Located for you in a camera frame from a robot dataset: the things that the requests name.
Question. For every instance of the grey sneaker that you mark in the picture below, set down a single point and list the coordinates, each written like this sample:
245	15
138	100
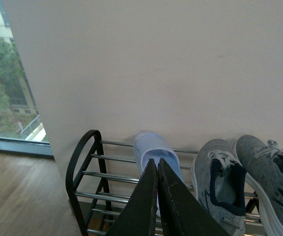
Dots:
264	165
218	180

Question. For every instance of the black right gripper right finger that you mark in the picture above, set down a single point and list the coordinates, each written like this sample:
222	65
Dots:
181	214

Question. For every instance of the light blue slipper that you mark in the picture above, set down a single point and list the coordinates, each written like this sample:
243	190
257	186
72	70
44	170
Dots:
150	145

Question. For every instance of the black metal shoe rack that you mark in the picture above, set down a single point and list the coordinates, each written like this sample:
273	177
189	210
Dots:
100	179

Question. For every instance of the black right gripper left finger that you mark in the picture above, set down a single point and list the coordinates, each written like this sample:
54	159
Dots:
138	218

